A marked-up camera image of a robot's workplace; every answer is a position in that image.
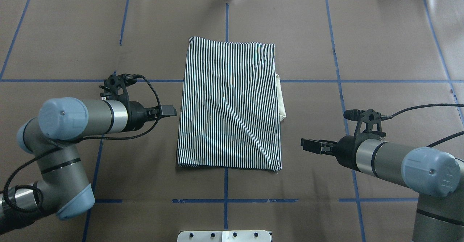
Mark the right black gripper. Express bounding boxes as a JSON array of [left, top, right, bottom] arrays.
[[301, 136, 359, 169]]

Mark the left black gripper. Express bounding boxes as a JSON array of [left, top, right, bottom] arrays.
[[127, 101, 177, 132]]

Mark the striped polo shirt white collar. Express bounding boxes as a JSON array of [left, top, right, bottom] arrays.
[[177, 36, 287, 172]]

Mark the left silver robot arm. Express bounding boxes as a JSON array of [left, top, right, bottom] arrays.
[[1, 97, 177, 235]]

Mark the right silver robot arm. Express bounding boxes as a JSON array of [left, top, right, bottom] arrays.
[[301, 136, 464, 242]]

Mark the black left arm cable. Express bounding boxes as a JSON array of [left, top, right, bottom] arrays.
[[2, 74, 162, 213]]

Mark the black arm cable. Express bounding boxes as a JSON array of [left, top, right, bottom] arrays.
[[2, 74, 162, 213], [381, 104, 464, 149]]

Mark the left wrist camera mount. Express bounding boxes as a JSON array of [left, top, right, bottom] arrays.
[[100, 74, 137, 105]]

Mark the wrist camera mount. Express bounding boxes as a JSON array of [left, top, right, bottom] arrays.
[[100, 74, 137, 105], [343, 109, 386, 142]]

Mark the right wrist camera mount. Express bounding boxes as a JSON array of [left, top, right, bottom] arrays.
[[343, 109, 386, 142]]

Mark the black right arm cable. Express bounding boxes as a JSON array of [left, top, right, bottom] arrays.
[[381, 104, 464, 149]]

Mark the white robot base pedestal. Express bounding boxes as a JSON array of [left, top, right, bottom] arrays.
[[177, 230, 273, 242]]

